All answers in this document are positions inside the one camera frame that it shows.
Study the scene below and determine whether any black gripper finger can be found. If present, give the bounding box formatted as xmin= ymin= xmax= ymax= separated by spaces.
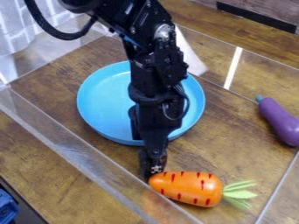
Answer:
xmin=128 ymin=105 xmax=141 ymax=140
xmin=139 ymin=150 xmax=167 ymax=180

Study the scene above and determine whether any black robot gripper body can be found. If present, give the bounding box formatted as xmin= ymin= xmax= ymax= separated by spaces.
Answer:
xmin=128 ymin=83 xmax=191 ymax=155

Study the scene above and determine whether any orange toy carrot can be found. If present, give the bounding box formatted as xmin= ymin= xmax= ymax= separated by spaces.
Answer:
xmin=148 ymin=171 xmax=257 ymax=209

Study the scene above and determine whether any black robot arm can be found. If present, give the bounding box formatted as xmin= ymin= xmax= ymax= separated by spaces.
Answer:
xmin=59 ymin=0 xmax=191 ymax=179

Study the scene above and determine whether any blue round plate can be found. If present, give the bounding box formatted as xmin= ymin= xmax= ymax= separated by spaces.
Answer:
xmin=77 ymin=61 xmax=205 ymax=146

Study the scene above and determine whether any purple toy eggplant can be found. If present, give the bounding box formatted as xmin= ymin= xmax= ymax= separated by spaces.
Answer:
xmin=256 ymin=95 xmax=299 ymax=147

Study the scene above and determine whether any blue object at corner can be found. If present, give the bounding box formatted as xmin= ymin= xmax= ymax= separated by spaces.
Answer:
xmin=0 ymin=189 xmax=19 ymax=224

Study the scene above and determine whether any clear acrylic enclosure wall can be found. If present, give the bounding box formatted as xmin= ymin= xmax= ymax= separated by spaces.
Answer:
xmin=0 ymin=14 xmax=299 ymax=224

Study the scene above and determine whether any black cable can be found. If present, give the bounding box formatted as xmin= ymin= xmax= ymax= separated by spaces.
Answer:
xmin=23 ymin=0 xmax=99 ymax=41

